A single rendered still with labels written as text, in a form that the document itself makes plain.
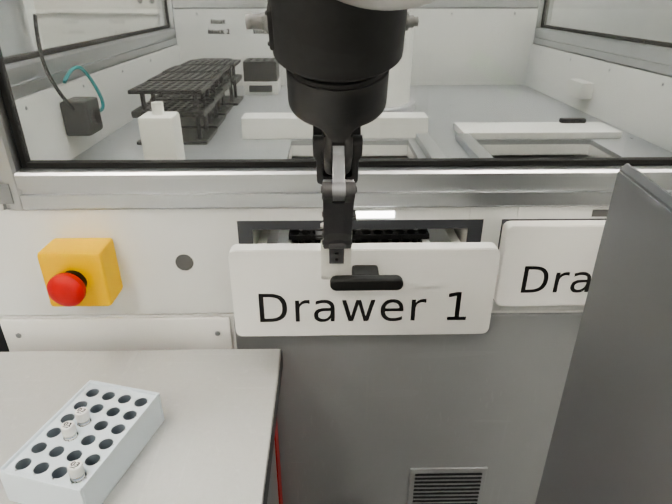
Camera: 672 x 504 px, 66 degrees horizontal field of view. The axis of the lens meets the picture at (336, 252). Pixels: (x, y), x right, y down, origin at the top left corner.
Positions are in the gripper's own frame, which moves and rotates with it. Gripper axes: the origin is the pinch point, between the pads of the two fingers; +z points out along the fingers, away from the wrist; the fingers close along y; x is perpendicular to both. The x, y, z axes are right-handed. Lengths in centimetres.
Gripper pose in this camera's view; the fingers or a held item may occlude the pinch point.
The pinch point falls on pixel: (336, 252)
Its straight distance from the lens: 52.1
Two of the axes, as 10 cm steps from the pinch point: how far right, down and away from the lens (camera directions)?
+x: 10.0, -0.1, 0.2
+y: 0.2, 7.3, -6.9
